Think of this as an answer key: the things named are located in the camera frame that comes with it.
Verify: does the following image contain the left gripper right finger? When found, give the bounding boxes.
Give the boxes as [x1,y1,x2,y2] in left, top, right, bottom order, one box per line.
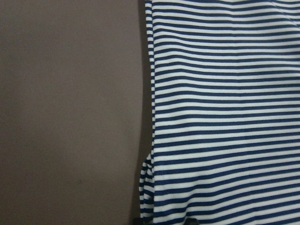
[185,218,199,225]

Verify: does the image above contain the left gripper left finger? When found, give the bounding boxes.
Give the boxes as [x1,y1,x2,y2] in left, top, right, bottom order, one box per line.
[133,217,153,225]

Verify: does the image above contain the blue white striped polo shirt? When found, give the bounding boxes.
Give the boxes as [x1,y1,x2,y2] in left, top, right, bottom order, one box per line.
[139,0,300,225]

